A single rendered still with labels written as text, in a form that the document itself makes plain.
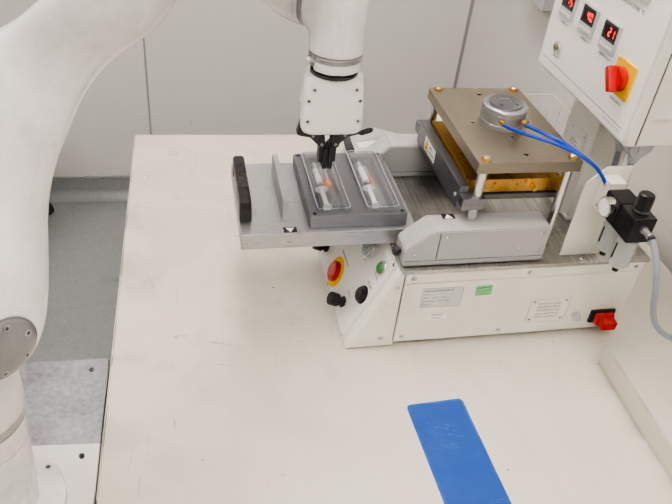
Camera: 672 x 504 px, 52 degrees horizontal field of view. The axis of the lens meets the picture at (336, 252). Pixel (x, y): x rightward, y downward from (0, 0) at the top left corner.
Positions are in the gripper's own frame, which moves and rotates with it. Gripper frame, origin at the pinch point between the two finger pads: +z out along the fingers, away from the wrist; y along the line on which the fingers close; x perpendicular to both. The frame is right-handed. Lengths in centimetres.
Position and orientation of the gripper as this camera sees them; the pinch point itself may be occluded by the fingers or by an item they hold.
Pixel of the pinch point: (326, 154)
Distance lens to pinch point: 119.2
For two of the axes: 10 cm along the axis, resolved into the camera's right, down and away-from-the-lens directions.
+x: -2.0, -6.2, 7.6
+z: -0.9, 7.8, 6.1
